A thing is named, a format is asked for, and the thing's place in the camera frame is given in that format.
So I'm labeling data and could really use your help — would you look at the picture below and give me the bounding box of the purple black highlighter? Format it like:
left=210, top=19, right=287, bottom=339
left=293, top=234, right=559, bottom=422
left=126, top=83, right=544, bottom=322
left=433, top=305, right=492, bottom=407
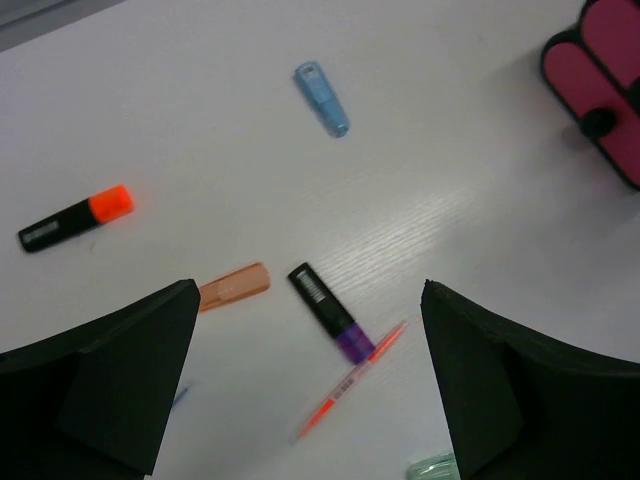
left=287, top=263, right=375, bottom=365

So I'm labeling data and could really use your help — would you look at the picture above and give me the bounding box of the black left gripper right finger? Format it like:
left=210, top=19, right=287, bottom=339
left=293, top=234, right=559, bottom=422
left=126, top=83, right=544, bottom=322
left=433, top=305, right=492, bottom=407
left=421, top=280, right=639, bottom=479

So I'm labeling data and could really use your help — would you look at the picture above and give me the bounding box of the black pink drawer organizer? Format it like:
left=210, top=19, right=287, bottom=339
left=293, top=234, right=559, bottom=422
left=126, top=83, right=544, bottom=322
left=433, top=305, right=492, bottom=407
left=539, top=0, right=639, bottom=190

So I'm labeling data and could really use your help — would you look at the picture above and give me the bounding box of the orange correction tape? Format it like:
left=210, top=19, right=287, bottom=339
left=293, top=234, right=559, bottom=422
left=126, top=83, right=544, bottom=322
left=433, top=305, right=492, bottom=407
left=199, top=262, right=271, bottom=313

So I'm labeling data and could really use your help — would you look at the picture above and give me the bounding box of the orange clear pen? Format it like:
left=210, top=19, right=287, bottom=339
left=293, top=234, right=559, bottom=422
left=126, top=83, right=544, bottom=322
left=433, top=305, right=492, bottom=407
left=293, top=320, right=409, bottom=442

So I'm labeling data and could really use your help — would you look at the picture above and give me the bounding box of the green correction tape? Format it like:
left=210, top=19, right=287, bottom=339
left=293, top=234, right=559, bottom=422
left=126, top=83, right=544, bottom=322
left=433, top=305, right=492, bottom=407
left=405, top=453, right=460, bottom=480

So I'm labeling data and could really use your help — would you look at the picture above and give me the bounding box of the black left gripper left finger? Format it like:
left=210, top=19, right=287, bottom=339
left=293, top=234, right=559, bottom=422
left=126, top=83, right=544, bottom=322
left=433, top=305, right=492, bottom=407
left=1, top=279, right=200, bottom=479

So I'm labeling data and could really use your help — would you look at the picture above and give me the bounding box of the orange black highlighter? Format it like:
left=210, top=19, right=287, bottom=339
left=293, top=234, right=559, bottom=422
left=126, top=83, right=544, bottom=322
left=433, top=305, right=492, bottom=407
left=17, top=185, right=134, bottom=254

